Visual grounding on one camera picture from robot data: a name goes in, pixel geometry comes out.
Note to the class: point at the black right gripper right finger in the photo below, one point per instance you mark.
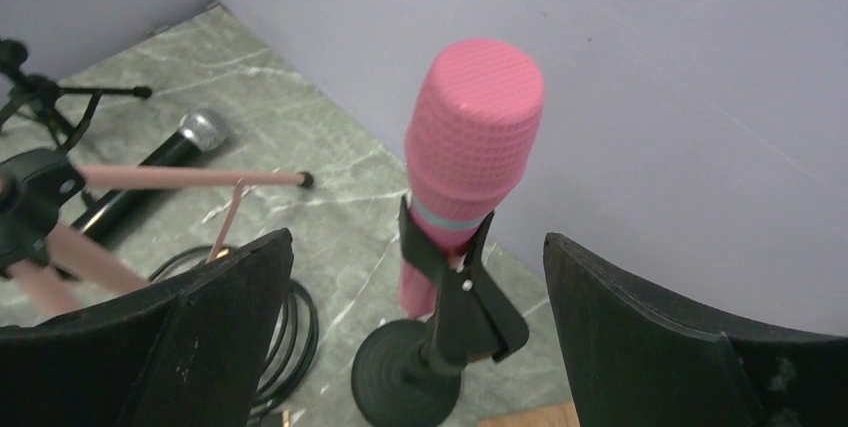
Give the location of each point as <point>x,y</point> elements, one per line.
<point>638,354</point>

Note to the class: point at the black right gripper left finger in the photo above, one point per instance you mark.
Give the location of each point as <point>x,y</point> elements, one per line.
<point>186,351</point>

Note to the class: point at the pink tripod music stand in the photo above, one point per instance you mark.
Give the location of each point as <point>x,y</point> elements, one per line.
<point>56,217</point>

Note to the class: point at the black round-base mic stand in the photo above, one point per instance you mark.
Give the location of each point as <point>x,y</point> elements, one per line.
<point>408,373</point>

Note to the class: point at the black silver handheld microphone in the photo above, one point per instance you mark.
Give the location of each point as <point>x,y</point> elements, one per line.
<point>199,132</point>

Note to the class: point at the black tripod mic stand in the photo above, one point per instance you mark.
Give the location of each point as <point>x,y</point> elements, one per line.
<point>35,96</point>

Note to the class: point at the pink small microphone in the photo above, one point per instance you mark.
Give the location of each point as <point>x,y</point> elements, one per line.
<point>473,126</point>

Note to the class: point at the wooden board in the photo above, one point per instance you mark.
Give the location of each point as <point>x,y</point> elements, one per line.
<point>556,415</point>

